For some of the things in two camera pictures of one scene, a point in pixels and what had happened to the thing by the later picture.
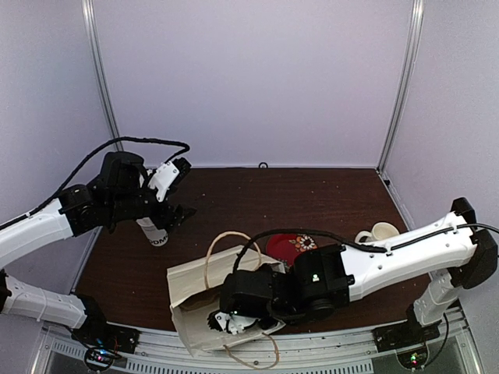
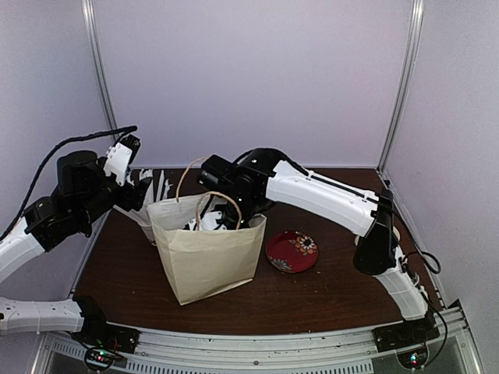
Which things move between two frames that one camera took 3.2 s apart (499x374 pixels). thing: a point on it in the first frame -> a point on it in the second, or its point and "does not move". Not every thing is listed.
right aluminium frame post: (410, 52) does not move
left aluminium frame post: (90, 19) does not move
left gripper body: (161, 220) -> (132, 198)
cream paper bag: (195, 291) -> (201, 262)
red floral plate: (285, 247) does not move
